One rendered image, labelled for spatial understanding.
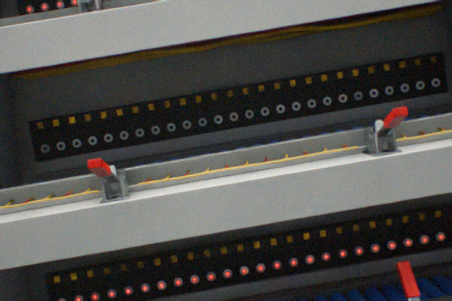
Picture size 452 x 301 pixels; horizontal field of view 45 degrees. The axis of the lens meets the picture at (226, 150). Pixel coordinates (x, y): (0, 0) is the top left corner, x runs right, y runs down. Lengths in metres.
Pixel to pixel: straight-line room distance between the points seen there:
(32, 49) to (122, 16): 0.10
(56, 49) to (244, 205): 0.25
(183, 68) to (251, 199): 0.29
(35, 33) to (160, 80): 0.22
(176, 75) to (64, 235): 0.31
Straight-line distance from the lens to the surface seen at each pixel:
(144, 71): 0.76
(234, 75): 0.75
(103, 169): 0.49
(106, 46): 0.58
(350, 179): 0.53
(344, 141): 0.59
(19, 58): 0.60
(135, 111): 0.71
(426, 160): 0.55
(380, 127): 0.56
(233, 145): 0.68
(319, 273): 0.70
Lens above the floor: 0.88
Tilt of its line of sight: 11 degrees up
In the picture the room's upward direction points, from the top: 10 degrees counter-clockwise
